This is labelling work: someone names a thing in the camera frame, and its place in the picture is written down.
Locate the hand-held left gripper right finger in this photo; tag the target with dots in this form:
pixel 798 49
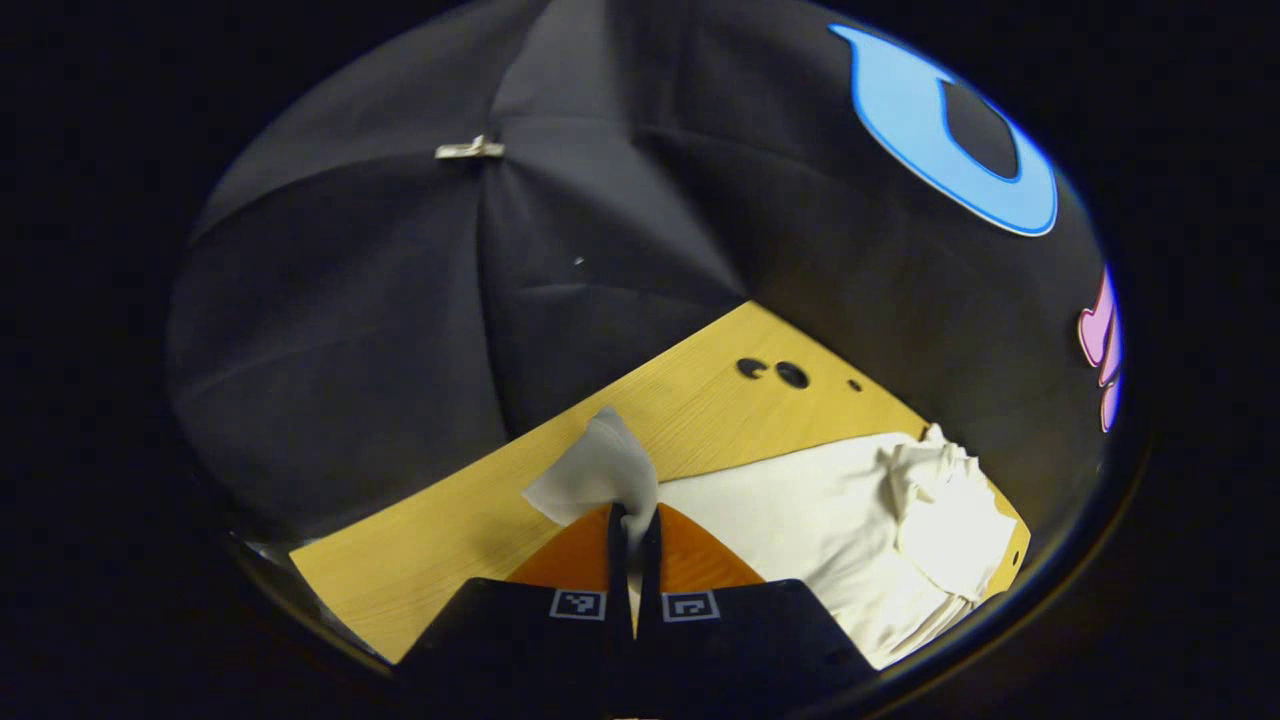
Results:
pixel 750 650

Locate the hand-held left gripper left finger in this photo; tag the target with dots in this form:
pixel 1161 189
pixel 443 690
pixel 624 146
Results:
pixel 520 650

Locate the cream white sweatshirt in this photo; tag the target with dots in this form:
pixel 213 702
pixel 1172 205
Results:
pixel 800 520

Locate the black backdrop cloth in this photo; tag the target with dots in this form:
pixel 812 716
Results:
pixel 400 300

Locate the white cloth clip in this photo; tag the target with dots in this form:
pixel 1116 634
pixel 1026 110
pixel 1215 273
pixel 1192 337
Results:
pixel 470 150

